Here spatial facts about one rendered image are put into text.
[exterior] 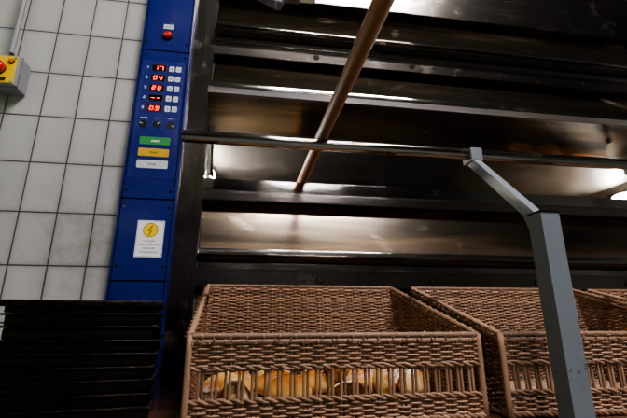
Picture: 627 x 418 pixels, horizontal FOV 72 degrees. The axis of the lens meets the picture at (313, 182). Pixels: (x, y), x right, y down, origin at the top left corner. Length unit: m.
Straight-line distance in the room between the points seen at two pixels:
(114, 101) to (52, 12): 0.39
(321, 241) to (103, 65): 0.90
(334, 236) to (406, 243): 0.23
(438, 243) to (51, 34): 1.43
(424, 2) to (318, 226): 1.01
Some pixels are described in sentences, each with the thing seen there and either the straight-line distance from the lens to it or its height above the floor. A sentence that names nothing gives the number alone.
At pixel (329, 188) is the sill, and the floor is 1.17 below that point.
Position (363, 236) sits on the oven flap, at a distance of 1.38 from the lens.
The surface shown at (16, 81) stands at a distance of 1.56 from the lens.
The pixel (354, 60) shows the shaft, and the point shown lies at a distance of 0.77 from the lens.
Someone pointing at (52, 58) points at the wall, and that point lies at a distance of 1.65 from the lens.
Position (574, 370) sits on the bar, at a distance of 0.91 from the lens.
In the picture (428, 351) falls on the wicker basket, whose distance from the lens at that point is 0.89.
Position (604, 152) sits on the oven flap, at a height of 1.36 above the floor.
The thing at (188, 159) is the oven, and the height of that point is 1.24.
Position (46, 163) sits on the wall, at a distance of 1.50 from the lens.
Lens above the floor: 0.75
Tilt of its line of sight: 18 degrees up
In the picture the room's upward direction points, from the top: straight up
